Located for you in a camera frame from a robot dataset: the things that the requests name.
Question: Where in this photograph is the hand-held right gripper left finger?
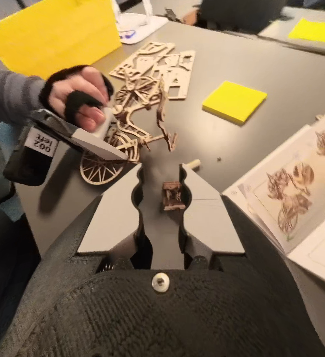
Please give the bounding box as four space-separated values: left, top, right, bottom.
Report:
77 163 145 255

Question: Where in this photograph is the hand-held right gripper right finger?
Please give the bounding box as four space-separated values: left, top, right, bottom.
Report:
179 163 246 255

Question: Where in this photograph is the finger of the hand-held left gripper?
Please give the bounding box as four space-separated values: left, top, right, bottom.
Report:
92 107 118 140
71 128 129 162

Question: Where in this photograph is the wooden bicycle model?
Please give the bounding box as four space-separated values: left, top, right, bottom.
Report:
80 75 179 186

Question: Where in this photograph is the small wooden basket part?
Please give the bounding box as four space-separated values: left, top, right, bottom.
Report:
162 181 186 211

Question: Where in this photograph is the person's left forearm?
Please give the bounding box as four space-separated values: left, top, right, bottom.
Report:
0 67 46 125

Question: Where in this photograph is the person's left hand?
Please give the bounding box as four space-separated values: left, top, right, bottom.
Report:
40 65 114 132

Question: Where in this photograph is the wooden cut-out part sheet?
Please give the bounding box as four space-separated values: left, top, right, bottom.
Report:
109 41 197 100

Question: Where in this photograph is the white instruction booklet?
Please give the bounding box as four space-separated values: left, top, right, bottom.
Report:
223 105 325 291

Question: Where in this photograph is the person's dark clothing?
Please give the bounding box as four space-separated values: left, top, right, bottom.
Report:
0 167 42 357

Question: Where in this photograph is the yellow paper bag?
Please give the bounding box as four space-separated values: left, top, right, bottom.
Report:
0 0 123 81

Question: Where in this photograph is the white plastic stand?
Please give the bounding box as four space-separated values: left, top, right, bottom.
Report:
117 0 169 45

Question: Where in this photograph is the yellow sticky note pad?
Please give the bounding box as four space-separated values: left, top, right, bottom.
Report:
202 80 268 125

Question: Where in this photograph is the dark office chair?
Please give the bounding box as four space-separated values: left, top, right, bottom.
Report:
199 0 288 34

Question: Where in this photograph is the yellow paper sheet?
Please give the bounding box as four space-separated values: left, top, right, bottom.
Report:
288 17 325 44

